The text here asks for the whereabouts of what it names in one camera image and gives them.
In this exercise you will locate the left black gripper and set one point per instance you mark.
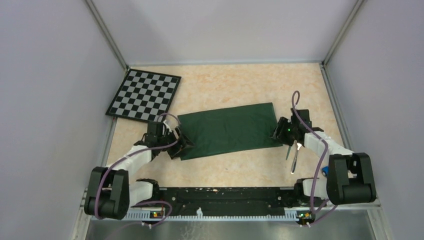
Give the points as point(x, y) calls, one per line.
point(183, 142)

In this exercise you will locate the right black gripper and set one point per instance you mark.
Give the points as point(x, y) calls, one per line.
point(279, 132)

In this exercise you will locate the dark green cloth napkin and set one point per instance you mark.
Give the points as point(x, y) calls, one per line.
point(228, 130)

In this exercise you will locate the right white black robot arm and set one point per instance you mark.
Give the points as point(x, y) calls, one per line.
point(347, 176)

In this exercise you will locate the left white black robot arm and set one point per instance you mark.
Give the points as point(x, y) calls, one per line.
point(110, 194)

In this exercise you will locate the teal plastic spoon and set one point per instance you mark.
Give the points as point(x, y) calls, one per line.
point(289, 147)

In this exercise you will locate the silver metal fork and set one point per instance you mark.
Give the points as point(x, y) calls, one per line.
point(295, 159)

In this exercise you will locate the blue toy car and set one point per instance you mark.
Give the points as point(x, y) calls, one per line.
point(325, 171)

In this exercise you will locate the black grey checkerboard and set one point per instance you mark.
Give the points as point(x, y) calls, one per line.
point(144, 95)

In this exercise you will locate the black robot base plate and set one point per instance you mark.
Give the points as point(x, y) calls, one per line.
point(232, 201)

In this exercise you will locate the white toothed cable rail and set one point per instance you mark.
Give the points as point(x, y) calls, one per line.
point(144, 215)

